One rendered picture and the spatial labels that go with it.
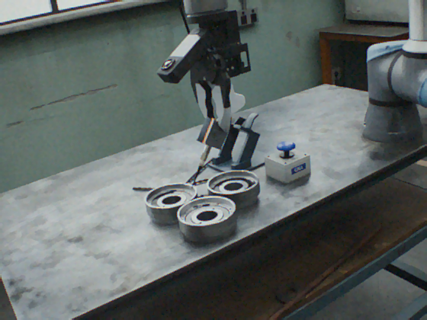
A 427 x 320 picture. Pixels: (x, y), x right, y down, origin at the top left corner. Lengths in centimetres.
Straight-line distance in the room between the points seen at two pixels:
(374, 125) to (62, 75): 165
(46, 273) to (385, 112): 83
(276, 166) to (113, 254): 38
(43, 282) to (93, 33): 178
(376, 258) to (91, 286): 71
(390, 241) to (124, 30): 176
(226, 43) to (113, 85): 171
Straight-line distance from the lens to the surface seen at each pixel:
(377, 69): 116
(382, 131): 119
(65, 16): 234
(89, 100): 249
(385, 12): 311
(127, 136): 261
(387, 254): 126
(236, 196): 90
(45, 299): 81
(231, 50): 83
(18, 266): 93
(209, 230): 82
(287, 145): 100
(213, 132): 86
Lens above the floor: 125
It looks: 23 degrees down
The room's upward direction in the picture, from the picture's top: 8 degrees counter-clockwise
